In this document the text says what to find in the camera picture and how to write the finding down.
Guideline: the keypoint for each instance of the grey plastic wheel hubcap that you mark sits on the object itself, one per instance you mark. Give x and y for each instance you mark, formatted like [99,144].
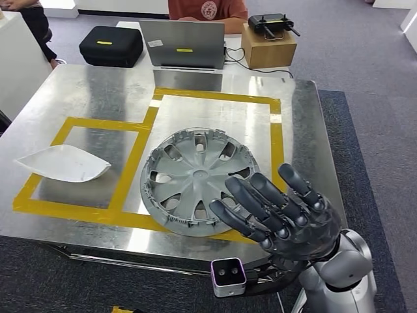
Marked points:
[182,172]

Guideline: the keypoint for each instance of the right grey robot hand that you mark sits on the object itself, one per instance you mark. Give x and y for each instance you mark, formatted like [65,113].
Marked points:
[303,229]

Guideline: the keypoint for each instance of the person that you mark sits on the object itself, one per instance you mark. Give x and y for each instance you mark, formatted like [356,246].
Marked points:
[35,26]
[208,9]

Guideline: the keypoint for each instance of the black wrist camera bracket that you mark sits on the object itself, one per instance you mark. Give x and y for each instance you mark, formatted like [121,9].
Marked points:
[277,281]

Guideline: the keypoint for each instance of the yellow floor tape square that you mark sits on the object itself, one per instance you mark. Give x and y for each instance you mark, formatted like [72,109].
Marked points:
[118,310]

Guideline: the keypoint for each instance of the steel top workbench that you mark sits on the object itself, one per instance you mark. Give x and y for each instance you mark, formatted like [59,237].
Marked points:
[97,95]

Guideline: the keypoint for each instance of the silver laptop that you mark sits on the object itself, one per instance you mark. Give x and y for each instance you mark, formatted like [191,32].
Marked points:
[182,41]

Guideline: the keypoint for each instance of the brown cardboard box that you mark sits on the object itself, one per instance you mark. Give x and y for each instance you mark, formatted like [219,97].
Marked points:
[268,54]

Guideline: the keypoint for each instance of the white panel furniture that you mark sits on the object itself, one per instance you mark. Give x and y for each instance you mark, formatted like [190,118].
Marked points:
[410,26]

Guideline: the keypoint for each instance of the black remote controller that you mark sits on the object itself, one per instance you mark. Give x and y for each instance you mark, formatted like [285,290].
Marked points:
[270,22]

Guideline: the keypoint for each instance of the white mirror cover part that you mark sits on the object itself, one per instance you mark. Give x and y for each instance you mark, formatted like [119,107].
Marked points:
[65,164]

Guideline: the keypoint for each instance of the black zip case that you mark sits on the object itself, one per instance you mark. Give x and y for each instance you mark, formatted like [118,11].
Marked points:
[111,47]

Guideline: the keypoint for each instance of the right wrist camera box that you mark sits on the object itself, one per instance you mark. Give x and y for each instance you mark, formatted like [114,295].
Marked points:
[228,276]

